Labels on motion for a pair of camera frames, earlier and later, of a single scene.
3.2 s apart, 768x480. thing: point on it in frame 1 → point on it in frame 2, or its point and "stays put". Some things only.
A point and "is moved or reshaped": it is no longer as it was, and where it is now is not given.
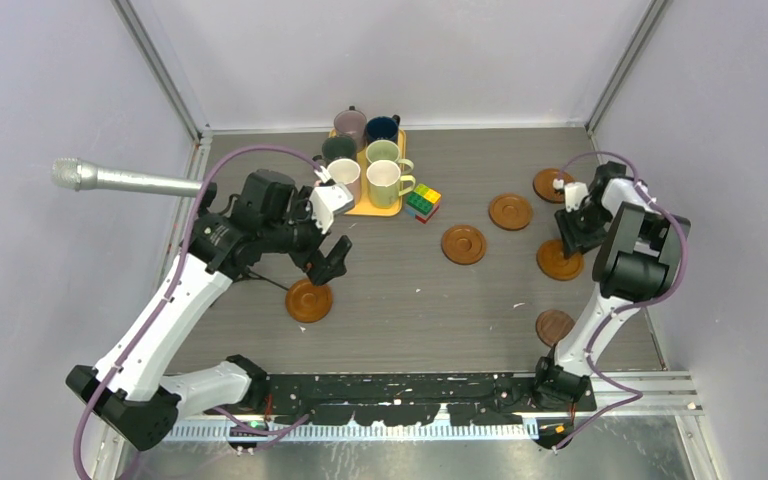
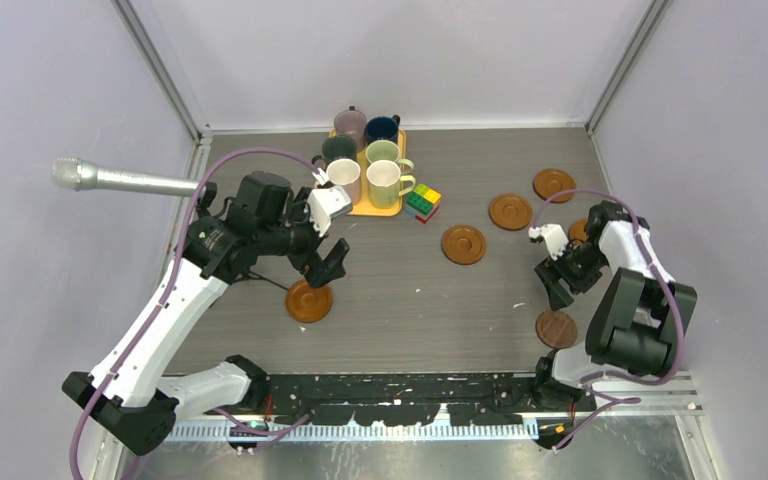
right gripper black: (574, 238) → (552, 271)
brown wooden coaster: (308, 303) stays put
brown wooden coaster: (463, 245) stays put
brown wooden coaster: (554, 265) is moved or reshaped
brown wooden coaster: (543, 184) stays put
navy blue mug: (382, 128) stays put
